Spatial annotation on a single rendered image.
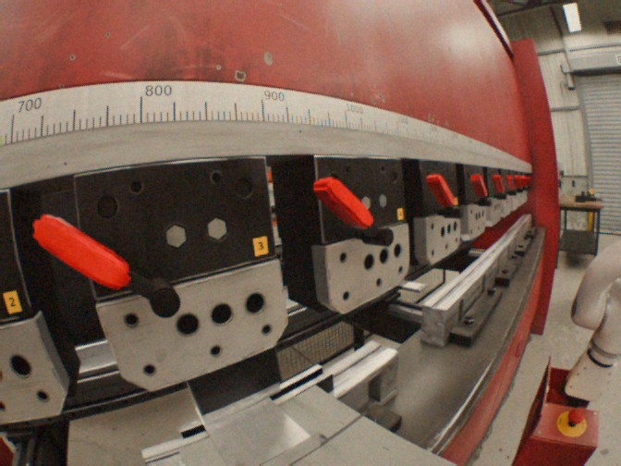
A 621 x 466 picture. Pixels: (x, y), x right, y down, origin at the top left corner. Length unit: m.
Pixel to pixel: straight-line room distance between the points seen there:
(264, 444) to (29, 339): 0.22
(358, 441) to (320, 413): 0.06
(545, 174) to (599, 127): 5.34
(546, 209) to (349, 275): 2.03
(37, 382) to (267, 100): 0.29
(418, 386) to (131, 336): 0.46
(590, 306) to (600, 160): 6.86
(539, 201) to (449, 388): 1.85
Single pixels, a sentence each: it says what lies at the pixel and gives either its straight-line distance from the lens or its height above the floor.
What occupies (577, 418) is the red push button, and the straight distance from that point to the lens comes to 0.64.
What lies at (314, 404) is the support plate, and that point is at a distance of 0.33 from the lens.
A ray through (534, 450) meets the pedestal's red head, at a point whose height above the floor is 0.74.
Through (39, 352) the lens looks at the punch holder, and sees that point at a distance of 0.23.
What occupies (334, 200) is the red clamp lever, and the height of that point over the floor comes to 1.22.
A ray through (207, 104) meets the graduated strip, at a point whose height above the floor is 1.31.
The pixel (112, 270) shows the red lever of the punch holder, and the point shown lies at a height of 1.20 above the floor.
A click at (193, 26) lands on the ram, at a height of 1.38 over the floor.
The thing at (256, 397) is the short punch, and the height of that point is 1.01.
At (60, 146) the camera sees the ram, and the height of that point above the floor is 1.28.
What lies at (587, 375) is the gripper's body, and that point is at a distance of 0.68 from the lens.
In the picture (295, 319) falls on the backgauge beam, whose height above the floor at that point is 0.95.
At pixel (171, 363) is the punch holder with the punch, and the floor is 1.12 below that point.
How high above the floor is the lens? 1.23
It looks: 9 degrees down
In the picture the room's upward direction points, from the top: 6 degrees counter-clockwise
